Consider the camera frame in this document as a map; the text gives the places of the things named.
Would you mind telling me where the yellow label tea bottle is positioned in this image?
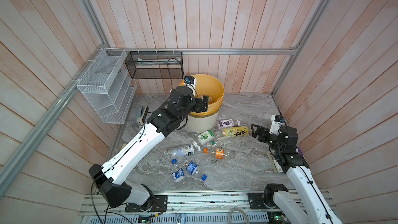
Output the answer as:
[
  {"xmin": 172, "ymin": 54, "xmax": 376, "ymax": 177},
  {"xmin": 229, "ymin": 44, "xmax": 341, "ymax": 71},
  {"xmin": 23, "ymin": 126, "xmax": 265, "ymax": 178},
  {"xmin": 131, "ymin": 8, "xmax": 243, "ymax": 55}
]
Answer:
[{"xmin": 222, "ymin": 126, "xmax": 250, "ymax": 137}]

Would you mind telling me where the long clear blue-label bottle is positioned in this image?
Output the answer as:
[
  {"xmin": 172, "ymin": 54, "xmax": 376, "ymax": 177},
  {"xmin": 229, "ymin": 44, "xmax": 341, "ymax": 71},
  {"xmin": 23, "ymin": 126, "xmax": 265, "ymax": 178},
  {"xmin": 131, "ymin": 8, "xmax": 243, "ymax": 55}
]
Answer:
[{"xmin": 165, "ymin": 145, "xmax": 195, "ymax": 157}]

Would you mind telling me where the black mesh wall basket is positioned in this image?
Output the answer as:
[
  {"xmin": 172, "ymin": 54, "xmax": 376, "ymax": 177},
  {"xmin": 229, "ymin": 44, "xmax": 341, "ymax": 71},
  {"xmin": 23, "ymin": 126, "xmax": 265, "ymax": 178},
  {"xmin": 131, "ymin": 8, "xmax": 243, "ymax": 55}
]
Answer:
[{"xmin": 125, "ymin": 51, "xmax": 184, "ymax": 79}]

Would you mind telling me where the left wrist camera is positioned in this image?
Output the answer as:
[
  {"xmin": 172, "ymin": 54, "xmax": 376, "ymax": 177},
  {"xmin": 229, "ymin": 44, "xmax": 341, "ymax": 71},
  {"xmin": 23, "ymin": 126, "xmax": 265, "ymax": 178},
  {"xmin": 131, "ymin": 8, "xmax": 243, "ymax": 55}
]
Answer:
[{"xmin": 184, "ymin": 75, "xmax": 197, "ymax": 86}]

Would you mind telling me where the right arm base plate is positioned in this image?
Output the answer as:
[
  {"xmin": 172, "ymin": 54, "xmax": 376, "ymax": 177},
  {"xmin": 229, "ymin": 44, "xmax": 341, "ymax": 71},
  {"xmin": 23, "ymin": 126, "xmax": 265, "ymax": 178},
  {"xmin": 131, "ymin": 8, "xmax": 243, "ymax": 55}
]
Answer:
[{"xmin": 247, "ymin": 192, "xmax": 269, "ymax": 210}]

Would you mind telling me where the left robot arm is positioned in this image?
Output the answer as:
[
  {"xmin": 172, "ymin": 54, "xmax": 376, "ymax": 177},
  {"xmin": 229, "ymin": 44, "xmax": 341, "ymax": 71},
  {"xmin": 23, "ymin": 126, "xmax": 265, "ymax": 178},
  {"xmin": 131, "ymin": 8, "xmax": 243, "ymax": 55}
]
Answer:
[{"xmin": 89, "ymin": 86, "xmax": 209, "ymax": 210}]

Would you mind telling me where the orange label clear bottle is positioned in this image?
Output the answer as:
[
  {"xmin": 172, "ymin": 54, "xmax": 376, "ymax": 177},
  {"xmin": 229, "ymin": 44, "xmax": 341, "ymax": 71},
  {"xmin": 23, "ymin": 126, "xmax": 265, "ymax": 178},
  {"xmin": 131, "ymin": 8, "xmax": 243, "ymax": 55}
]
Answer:
[{"xmin": 204, "ymin": 148, "xmax": 231, "ymax": 160}]

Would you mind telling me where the clear green cap bottle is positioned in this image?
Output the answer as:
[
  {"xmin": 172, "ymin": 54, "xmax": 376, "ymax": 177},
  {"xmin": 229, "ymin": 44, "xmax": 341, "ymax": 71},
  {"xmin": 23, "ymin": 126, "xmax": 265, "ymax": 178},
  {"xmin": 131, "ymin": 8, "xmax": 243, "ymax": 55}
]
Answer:
[{"xmin": 206, "ymin": 137, "xmax": 234, "ymax": 149}]

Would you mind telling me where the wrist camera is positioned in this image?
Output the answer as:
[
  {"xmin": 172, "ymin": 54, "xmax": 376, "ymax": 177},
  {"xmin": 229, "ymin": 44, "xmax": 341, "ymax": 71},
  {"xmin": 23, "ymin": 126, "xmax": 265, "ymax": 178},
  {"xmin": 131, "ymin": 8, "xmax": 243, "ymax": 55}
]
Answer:
[
  {"xmin": 184, "ymin": 75, "xmax": 197, "ymax": 86},
  {"xmin": 269, "ymin": 115, "xmax": 285, "ymax": 135}
]

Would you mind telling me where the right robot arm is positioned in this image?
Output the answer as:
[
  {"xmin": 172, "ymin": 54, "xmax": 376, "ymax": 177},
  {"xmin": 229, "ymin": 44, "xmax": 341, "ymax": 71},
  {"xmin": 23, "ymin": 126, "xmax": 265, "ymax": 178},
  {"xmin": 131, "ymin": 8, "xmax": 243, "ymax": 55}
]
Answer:
[{"xmin": 251, "ymin": 122, "xmax": 342, "ymax": 224}]

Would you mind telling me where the white bin with yellow bag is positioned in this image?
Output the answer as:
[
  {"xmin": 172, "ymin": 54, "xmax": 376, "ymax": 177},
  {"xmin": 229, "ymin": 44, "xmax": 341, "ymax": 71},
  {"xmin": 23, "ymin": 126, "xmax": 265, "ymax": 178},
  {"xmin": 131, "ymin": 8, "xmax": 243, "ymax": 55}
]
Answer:
[{"xmin": 180, "ymin": 74, "xmax": 225, "ymax": 133}]

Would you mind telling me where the crushed blue label bottle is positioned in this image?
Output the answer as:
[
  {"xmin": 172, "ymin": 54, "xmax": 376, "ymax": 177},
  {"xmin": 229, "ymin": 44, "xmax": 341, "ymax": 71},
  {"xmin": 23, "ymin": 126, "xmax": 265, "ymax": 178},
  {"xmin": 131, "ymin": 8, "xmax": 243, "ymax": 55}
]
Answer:
[{"xmin": 186, "ymin": 161, "xmax": 207, "ymax": 182}]

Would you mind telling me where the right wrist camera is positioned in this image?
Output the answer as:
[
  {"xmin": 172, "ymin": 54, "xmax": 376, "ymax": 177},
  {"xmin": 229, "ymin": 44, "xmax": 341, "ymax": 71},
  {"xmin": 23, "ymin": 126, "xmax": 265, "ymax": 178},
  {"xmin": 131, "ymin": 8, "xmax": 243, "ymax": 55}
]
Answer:
[{"xmin": 269, "ymin": 115, "xmax": 285, "ymax": 135}]

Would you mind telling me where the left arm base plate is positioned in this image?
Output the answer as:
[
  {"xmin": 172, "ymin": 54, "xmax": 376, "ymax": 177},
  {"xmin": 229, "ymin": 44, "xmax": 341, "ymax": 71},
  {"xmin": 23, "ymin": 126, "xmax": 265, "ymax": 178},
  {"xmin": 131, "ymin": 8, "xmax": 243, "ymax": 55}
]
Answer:
[{"xmin": 125, "ymin": 195, "xmax": 168, "ymax": 213}]

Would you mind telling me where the grey looped cable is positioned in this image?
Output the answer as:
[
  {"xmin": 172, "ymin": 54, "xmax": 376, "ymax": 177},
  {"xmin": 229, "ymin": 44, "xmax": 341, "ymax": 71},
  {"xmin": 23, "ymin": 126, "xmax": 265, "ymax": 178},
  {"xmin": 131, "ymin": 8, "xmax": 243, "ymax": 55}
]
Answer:
[{"xmin": 227, "ymin": 207, "xmax": 250, "ymax": 224}]

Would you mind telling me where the purple grape juice bottle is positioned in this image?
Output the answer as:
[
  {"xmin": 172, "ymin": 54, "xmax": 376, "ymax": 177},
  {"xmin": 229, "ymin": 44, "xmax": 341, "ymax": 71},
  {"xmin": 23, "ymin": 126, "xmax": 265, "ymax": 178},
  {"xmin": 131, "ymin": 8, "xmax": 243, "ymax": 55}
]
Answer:
[{"xmin": 217, "ymin": 119, "xmax": 241, "ymax": 129}]

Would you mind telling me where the green lime label bottle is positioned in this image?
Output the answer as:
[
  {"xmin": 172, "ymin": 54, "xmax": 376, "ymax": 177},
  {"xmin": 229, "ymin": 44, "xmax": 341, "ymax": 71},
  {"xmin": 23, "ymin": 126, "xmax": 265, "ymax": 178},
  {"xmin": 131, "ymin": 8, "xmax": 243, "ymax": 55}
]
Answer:
[{"xmin": 198, "ymin": 130, "xmax": 215, "ymax": 145}]

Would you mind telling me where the small blue label bottle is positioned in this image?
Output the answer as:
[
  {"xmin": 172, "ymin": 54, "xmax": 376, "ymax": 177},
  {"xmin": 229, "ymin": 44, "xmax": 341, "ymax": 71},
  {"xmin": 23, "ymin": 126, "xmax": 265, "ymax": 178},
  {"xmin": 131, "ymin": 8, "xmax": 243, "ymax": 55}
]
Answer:
[{"xmin": 171, "ymin": 159, "xmax": 185, "ymax": 183}]

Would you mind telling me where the white wire mesh shelf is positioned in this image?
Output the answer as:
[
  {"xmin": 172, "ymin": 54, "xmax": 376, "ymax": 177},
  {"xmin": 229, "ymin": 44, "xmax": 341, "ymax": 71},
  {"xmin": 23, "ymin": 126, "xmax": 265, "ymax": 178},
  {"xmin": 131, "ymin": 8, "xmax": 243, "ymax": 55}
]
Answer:
[{"xmin": 77, "ymin": 48, "xmax": 137, "ymax": 124}]

